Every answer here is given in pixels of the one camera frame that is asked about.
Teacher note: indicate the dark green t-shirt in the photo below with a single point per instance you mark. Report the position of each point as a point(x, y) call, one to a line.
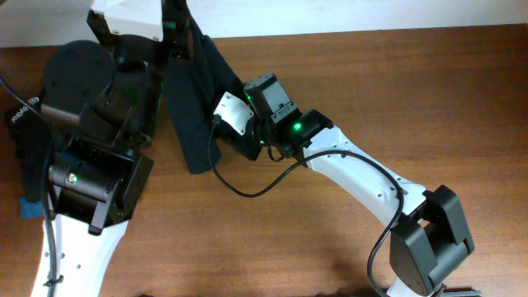
point(190, 92)

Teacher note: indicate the black folded garment with logo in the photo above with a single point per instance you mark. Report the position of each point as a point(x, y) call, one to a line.
point(31, 136)

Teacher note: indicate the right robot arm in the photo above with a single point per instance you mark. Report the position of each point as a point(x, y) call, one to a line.
point(427, 231)

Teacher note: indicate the blue denim jeans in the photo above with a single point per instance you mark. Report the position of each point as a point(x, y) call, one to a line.
point(30, 210)

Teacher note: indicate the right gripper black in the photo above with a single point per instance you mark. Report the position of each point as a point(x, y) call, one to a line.
point(239, 142)

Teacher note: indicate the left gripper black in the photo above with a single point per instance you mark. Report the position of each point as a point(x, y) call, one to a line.
point(171, 23)

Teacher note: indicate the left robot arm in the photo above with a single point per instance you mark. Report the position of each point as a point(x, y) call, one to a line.
point(101, 98)

